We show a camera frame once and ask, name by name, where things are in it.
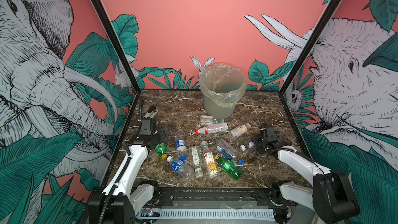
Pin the grey mesh waste bin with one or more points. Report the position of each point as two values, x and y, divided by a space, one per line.
219 102

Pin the clear bottle blue cap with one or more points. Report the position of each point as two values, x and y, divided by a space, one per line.
229 152

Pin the left black frame post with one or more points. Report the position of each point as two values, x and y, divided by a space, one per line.
110 31

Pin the green soda bottle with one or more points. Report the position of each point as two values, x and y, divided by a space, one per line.
229 167

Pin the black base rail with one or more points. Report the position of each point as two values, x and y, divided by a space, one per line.
168 196

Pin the sunflower label tea bottle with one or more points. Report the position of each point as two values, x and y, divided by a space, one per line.
209 160

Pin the clear bottle green neck band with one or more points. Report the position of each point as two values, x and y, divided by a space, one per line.
209 120

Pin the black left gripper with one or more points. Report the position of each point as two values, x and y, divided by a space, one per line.
162 137

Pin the clear plastic bin liner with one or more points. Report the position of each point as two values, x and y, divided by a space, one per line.
222 84

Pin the black frame post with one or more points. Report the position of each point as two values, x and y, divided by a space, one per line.
110 31
328 13

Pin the right black frame post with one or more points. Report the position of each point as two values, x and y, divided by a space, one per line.
328 13

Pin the blue label clear water bottle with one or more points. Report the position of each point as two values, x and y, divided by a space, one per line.
180 144

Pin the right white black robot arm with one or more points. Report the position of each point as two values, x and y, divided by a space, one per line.
330 196

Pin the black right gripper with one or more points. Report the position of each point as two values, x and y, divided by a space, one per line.
255 139

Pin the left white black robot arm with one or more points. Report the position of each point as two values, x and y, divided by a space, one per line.
119 202

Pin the red cap white bottle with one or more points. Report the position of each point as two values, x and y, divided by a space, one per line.
213 128

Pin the white perforated cable tray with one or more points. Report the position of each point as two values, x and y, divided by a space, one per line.
202 213

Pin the small green bottle yellow cap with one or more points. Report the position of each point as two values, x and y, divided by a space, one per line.
161 150

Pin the clear bottle green white label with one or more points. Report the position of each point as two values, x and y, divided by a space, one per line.
196 161

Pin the white cap orange label bottle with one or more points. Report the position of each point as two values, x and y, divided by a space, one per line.
239 131

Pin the crushed blue label water bottle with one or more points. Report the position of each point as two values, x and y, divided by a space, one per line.
180 167

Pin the purple label clear bottle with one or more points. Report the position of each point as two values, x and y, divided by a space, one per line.
248 146

